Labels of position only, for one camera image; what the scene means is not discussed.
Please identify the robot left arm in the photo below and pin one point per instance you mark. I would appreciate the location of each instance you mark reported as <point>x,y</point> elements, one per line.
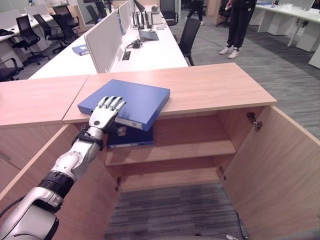
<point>75,160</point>

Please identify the black office chair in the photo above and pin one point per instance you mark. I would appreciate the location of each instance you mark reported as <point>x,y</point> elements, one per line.
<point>47,28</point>
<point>66,25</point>
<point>168,11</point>
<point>8,71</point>
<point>27,35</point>
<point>223,12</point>
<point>188,37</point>

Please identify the black file holders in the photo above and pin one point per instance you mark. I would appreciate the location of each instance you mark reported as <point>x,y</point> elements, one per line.
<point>142,19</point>

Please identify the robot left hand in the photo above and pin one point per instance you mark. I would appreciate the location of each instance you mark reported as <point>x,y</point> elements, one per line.
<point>101,117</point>

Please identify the blue folder with label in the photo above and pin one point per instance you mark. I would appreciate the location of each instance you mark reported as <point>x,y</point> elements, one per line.
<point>140,100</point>

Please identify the white box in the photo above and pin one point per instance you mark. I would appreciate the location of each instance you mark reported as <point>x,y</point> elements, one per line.
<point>157,18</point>

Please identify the wooden cabinet shelf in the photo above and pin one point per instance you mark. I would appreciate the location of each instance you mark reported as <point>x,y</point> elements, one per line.
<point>175,151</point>

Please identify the upright blue folder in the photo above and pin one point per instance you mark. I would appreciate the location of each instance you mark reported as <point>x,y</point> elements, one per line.
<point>123,29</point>

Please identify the long white office desk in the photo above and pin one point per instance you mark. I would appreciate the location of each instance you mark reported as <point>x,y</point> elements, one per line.
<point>155,55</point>

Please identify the person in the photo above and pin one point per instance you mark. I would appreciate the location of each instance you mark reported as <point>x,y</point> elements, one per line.
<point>196,10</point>
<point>237,25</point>

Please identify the small blue folder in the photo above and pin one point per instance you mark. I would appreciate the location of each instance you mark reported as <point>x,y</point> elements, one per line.
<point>80,49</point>

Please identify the metal door hinge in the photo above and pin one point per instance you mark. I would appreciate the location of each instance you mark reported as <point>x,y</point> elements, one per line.
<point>222,173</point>
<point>118,183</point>
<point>255,121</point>

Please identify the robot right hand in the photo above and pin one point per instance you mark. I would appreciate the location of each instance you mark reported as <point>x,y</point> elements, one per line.
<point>230,236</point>

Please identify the wooden office cabinet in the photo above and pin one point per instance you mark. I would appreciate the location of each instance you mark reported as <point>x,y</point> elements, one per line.
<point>200,85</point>

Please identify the white desk partition screen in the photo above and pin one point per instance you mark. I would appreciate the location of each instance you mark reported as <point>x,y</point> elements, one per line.
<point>103,42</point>
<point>124,16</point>

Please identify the grey document tray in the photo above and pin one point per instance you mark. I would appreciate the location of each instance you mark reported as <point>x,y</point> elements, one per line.
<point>148,35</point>

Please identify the dark blue folder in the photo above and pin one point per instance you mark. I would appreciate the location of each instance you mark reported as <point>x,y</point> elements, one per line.
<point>135,138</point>

